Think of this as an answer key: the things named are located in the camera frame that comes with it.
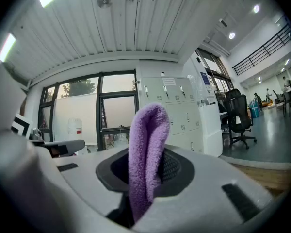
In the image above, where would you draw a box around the blue wall poster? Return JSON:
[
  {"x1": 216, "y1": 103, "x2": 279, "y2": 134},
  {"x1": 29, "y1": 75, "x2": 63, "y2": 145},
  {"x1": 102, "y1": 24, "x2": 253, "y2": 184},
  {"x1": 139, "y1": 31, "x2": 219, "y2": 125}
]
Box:
[{"x1": 200, "y1": 71, "x2": 210, "y2": 85}]

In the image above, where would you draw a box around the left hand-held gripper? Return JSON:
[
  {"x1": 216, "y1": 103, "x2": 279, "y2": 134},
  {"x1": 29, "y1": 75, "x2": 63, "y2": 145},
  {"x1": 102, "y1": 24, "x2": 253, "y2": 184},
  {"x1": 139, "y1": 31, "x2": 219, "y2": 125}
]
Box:
[{"x1": 11, "y1": 113, "x2": 86, "y2": 159}]

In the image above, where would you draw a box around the white side counter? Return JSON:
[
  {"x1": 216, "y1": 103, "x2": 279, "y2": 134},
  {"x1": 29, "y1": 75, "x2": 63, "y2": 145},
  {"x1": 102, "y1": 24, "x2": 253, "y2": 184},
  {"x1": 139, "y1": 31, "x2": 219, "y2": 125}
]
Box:
[{"x1": 198, "y1": 102, "x2": 224, "y2": 158}]

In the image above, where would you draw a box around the black balcony railing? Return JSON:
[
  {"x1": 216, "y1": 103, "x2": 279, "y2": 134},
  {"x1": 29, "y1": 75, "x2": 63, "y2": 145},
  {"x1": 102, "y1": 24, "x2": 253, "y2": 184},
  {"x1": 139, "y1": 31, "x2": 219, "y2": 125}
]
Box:
[{"x1": 232, "y1": 22, "x2": 291, "y2": 77}]

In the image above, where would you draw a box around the clear plastic sheet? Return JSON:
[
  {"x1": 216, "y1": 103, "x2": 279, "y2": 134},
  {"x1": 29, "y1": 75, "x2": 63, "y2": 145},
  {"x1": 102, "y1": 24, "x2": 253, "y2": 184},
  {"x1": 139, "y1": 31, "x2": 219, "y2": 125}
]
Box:
[{"x1": 187, "y1": 74, "x2": 206, "y2": 105}]

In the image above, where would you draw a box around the round ceiling fixture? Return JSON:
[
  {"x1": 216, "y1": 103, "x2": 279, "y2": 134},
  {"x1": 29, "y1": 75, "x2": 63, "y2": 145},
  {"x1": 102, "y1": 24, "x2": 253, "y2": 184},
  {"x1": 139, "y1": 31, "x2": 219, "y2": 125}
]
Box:
[{"x1": 97, "y1": 0, "x2": 113, "y2": 9}]

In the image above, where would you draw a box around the black window frame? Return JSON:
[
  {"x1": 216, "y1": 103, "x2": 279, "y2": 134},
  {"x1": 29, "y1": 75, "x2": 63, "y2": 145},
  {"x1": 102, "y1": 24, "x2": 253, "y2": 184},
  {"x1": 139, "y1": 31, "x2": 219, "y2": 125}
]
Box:
[{"x1": 37, "y1": 69, "x2": 140, "y2": 152}]

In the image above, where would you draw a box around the green tree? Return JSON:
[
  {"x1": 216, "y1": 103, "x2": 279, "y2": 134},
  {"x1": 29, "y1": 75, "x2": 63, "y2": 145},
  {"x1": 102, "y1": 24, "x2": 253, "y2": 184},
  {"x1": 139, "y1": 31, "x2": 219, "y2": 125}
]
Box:
[{"x1": 45, "y1": 79, "x2": 97, "y2": 99}]

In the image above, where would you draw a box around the purple cloth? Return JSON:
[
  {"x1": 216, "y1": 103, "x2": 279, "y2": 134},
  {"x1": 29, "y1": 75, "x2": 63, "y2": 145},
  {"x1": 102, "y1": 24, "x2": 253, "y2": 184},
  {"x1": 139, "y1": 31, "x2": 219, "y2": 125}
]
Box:
[{"x1": 128, "y1": 102, "x2": 171, "y2": 224}]

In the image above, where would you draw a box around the grey metal locker cabinet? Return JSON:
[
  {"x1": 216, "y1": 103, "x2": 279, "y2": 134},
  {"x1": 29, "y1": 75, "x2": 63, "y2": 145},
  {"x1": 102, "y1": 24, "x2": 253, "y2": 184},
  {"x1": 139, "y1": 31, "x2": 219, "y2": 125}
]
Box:
[{"x1": 138, "y1": 76, "x2": 204, "y2": 155}]

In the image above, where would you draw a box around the black office chair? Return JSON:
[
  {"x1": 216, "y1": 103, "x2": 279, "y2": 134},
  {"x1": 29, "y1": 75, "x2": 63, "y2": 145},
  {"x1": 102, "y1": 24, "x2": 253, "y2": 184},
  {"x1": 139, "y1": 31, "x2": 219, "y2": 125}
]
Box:
[{"x1": 225, "y1": 88, "x2": 258, "y2": 150}]

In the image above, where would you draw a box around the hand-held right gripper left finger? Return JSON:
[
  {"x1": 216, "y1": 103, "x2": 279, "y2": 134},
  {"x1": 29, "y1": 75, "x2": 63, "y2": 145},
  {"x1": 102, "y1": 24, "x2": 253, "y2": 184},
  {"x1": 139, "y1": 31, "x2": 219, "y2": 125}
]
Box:
[{"x1": 53, "y1": 146, "x2": 129, "y2": 216}]

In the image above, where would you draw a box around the grey metal locker door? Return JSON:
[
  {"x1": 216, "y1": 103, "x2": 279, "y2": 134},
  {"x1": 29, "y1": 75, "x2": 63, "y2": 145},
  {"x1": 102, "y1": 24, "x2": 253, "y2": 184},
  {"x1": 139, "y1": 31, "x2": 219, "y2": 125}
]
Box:
[{"x1": 162, "y1": 78, "x2": 180, "y2": 104}]

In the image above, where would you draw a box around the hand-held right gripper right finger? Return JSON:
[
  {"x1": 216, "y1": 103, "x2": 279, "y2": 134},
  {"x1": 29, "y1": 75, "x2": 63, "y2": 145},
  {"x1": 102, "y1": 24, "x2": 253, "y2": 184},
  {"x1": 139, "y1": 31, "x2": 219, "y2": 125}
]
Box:
[{"x1": 133, "y1": 144, "x2": 274, "y2": 233}]

